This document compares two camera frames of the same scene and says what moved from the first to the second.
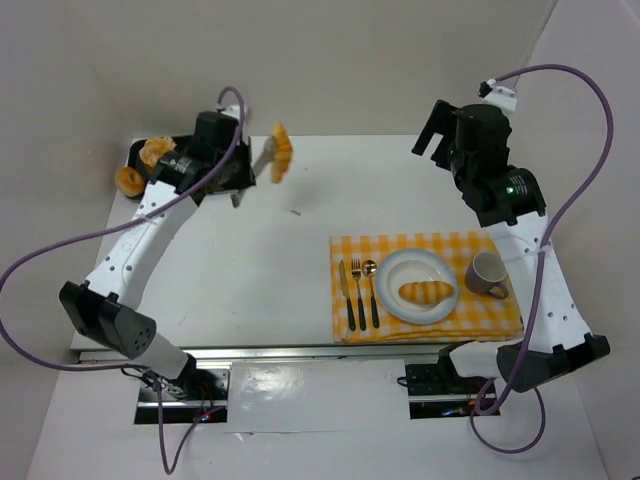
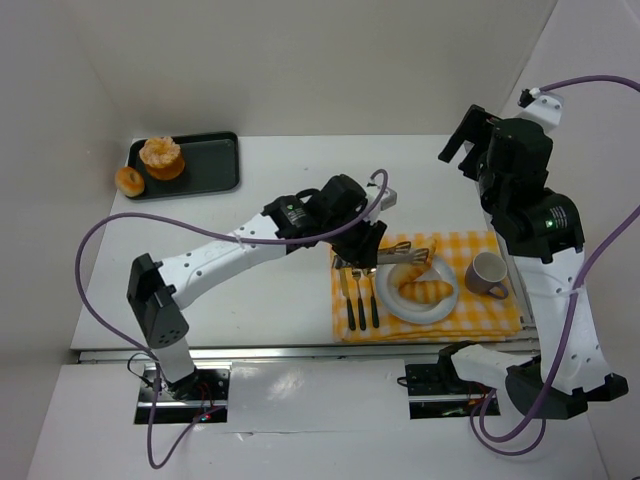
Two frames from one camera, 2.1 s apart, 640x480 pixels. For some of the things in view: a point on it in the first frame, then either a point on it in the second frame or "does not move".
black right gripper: [441, 130] → [470, 133]
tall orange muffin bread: [154, 148] does not move
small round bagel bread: [129, 181] does not move
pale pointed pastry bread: [281, 150] → [401, 274]
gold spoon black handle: [369, 269] does not move
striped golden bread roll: [425, 292] does not move
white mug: [485, 273] does not move
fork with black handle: [356, 271] does not move
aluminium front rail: [270, 354] does not move
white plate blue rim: [409, 266] does not move
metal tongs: [264, 157] → [393, 253]
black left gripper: [239, 163] → [364, 243]
